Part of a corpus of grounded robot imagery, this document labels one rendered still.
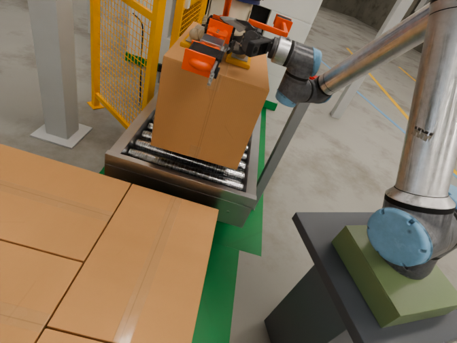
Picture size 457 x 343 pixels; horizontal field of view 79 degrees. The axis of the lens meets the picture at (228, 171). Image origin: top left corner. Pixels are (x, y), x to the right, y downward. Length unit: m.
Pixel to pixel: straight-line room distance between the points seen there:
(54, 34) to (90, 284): 1.47
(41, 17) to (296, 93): 1.50
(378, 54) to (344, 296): 0.75
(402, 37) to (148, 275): 1.07
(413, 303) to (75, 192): 1.20
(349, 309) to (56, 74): 1.98
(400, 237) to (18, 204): 1.20
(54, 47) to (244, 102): 1.32
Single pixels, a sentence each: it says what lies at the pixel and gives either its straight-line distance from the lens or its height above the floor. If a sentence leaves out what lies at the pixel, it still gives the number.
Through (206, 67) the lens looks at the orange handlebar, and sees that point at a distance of 0.70.
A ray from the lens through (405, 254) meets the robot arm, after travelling 0.81.
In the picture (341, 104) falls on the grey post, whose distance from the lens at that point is 4.24.
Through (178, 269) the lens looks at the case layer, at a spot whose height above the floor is 0.54.
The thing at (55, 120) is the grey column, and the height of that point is 0.15.
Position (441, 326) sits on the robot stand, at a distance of 1.20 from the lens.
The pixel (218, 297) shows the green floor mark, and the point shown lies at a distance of 1.66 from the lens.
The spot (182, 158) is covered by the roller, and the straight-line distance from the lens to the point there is 1.47.
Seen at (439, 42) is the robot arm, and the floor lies 1.42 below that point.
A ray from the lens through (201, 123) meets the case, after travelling 1.16.
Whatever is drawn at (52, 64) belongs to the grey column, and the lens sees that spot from 2.13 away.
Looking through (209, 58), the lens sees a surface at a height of 1.23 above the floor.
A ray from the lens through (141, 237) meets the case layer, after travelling 1.11.
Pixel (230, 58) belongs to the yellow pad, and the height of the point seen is 1.10.
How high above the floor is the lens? 1.45
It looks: 38 degrees down
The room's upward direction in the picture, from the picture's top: 21 degrees clockwise
